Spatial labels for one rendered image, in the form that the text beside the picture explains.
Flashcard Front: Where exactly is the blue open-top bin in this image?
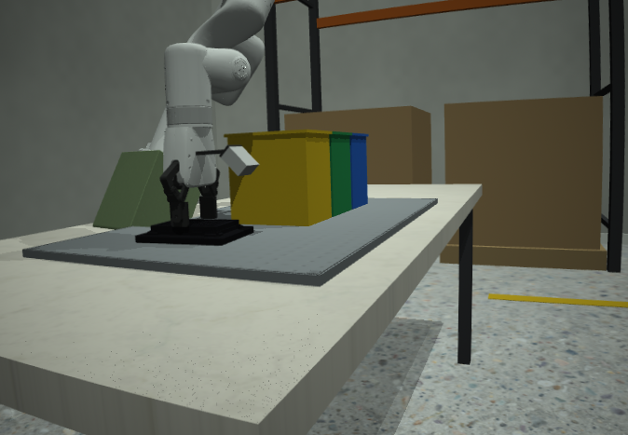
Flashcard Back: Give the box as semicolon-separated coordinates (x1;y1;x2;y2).
349;133;369;210

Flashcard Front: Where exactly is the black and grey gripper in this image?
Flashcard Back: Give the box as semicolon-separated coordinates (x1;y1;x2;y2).
160;124;220;227

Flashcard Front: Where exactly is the green open-top bin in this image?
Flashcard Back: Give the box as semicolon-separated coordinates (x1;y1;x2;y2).
329;131;352;217

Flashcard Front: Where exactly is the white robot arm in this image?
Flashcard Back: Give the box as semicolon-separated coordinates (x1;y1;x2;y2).
139;0;275;176

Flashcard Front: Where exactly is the yellow open bin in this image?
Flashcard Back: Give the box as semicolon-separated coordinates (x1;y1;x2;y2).
224;129;333;226

